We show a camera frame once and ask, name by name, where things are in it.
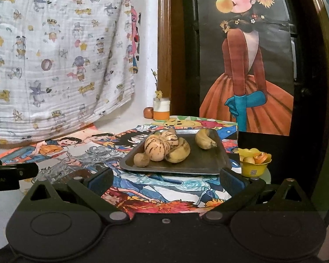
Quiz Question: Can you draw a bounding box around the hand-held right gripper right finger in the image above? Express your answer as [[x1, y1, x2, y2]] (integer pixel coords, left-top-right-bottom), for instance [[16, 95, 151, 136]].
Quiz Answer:
[[202, 167, 310, 221]]

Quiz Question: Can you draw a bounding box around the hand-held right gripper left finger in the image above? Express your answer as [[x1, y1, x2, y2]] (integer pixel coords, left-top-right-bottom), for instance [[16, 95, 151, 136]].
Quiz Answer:
[[21, 167, 131, 221]]

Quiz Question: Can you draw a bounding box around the metal tray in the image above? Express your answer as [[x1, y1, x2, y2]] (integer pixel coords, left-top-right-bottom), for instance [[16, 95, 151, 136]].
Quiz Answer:
[[119, 128, 232, 176]]

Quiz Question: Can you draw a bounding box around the yellow banana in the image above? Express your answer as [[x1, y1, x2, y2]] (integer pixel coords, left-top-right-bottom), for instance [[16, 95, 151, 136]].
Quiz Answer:
[[178, 137, 191, 155], [165, 146, 190, 164], [195, 128, 218, 150]]

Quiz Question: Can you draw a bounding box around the striped yellow pepino melon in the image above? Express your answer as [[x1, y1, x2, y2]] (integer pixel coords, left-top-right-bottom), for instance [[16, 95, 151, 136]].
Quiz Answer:
[[154, 127, 179, 147], [144, 137, 171, 162]]

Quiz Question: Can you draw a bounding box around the yellow plastic bowl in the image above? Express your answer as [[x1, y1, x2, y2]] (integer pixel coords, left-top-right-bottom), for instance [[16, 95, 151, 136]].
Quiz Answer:
[[238, 147, 272, 178]]

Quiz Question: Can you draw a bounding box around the orange cartoon boys drawing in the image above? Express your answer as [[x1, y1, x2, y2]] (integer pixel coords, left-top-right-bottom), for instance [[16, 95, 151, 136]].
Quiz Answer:
[[0, 127, 116, 168]]

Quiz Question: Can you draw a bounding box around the pale green container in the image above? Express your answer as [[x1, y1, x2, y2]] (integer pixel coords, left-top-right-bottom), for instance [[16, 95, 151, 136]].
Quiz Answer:
[[230, 164, 272, 185]]

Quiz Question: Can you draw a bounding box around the orange peel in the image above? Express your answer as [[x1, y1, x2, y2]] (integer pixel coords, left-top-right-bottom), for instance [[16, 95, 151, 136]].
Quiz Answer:
[[253, 153, 270, 165]]

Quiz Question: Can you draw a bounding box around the white orange jar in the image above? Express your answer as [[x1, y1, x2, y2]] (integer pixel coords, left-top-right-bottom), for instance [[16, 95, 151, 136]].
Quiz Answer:
[[152, 97, 171, 121]]

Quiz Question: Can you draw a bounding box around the white printed blanket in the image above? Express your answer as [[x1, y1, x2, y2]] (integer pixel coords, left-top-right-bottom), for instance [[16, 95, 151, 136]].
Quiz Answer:
[[0, 0, 137, 145]]

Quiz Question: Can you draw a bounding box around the dark door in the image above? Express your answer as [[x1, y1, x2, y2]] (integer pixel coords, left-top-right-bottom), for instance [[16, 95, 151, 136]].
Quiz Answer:
[[179, 0, 329, 198]]

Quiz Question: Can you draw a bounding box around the wall poster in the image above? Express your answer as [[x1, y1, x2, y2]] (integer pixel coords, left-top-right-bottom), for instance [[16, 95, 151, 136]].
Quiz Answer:
[[198, 0, 296, 137]]

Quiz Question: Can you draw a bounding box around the wooden door frame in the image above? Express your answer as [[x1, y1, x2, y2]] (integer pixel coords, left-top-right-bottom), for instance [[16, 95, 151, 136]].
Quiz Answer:
[[157, 0, 182, 116]]

